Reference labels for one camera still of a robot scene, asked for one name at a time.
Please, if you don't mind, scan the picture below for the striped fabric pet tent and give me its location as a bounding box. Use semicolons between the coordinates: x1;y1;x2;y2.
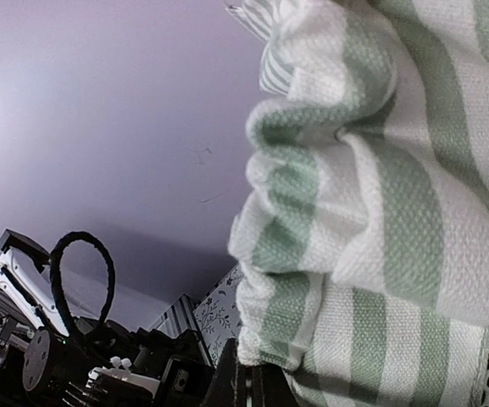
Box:
229;1;489;406

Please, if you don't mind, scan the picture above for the floral table cloth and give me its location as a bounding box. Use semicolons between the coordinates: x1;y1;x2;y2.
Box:
194;264;243;366

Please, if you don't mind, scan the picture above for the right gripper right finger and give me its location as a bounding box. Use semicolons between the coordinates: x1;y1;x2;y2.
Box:
250;365;298;407

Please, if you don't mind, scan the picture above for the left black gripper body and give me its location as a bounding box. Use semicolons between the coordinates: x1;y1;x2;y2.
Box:
21;317;215;407

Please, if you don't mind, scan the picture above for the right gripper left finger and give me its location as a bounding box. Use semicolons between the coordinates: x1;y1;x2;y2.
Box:
201;338;247;407

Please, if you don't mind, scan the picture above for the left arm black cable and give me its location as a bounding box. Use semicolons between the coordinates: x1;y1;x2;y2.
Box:
48;231;116;344

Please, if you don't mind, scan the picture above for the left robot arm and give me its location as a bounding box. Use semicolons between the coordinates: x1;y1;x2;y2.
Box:
0;230;214;406

